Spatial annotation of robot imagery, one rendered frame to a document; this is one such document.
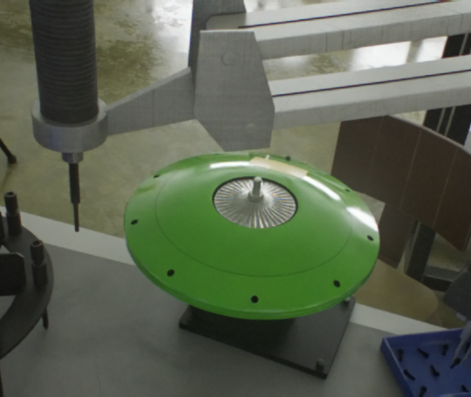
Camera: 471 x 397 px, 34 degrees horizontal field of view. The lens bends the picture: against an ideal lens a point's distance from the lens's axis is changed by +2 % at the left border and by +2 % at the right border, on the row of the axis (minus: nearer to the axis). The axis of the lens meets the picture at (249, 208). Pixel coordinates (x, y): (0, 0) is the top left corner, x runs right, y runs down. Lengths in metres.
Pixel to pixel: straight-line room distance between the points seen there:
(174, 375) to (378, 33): 0.55
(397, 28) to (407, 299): 1.07
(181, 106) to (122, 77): 2.98
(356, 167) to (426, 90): 1.08
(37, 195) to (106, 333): 1.81
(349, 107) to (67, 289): 0.61
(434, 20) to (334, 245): 0.42
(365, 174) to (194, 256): 0.83
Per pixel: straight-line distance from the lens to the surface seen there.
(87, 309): 1.03
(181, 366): 0.96
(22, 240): 1.03
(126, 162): 2.93
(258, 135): 0.53
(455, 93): 0.56
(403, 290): 1.57
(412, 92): 0.55
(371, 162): 1.62
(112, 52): 3.73
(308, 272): 0.85
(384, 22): 0.52
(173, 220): 0.90
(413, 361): 1.02
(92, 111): 0.53
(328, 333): 1.01
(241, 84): 0.51
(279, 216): 0.91
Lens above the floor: 1.64
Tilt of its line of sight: 37 degrees down
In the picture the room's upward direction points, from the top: 7 degrees clockwise
